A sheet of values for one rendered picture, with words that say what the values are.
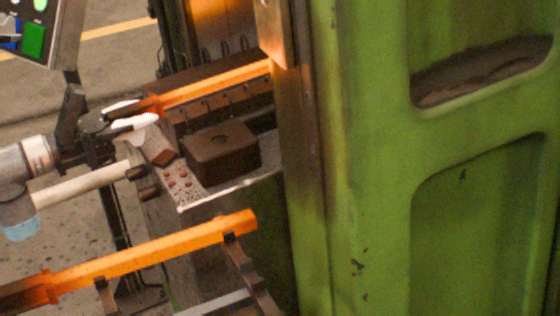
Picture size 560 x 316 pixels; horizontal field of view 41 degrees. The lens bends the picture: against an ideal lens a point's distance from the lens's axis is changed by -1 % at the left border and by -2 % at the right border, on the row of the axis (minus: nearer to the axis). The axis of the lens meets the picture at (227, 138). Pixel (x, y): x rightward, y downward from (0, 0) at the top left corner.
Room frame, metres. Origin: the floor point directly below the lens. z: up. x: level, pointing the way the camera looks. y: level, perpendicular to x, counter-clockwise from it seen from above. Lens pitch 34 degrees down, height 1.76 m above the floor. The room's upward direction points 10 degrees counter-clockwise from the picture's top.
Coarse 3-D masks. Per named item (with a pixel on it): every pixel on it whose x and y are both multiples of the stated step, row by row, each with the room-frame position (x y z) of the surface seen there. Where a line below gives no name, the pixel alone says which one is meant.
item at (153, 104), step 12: (264, 60) 1.36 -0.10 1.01; (228, 72) 1.33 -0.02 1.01; (240, 72) 1.33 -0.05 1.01; (252, 72) 1.32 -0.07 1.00; (192, 84) 1.31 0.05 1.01; (204, 84) 1.30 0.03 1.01; (216, 84) 1.30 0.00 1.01; (156, 96) 1.28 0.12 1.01; (168, 96) 1.28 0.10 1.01; (180, 96) 1.27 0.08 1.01; (120, 108) 1.26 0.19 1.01; (132, 108) 1.25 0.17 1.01; (144, 108) 1.25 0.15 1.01; (156, 108) 1.25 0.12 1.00; (108, 120) 1.24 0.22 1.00
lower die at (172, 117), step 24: (192, 72) 1.41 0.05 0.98; (216, 72) 1.37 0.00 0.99; (264, 72) 1.32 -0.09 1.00; (144, 96) 1.38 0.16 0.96; (192, 96) 1.28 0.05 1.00; (216, 96) 1.28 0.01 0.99; (240, 96) 1.26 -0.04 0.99; (264, 96) 1.26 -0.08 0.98; (168, 120) 1.23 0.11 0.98; (192, 120) 1.21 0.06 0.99; (216, 120) 1.23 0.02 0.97
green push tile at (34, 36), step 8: (32, 24) 1.66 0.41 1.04; (24, 32) 1.67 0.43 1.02; (32, 32) 1.65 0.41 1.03; (40, 32) 1.63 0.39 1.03; (24, 40) 1.66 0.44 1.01; (32, 40) 1.64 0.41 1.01; (40, 40) 1.62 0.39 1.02; (24, 48) 1.65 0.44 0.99; (32, 48) 1.63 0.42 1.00; (40, 48) 1.61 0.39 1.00; (40, 56) 1.60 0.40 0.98
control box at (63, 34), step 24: (0, 0) 1.78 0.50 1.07; (24, 0) 1.72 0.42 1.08; (48, 0) 1.66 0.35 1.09; (72, 0) 1.65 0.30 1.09; (24, 24) 1.69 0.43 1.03; (48, 24) 1.63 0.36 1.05; (72, 24) 1.64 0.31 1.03; (0, 48) 1.72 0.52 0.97; (48, 48) 1.60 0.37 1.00; (72, 48) 1.63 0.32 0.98
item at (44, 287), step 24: (240, 216) 0.94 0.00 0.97; (168, 240) 0.91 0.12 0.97; (192, 240) 0.90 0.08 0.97; (216, 240) 0.91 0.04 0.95; (96, 264) 0.88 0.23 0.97; (120, 264) 0.87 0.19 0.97; (144, 264) 0.88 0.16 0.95; (0, 288) 0.85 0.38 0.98; (24, 288) 0.84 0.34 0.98; (48, 288) 0.84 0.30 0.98; (72, 288) 0.85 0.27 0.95; (0, 312) 0.83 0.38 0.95
